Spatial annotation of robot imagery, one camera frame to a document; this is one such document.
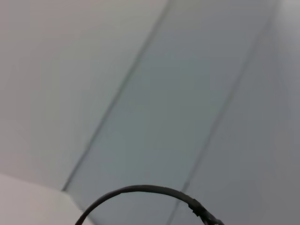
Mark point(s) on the black round teapot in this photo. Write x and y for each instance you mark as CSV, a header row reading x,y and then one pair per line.
x,y
145,187

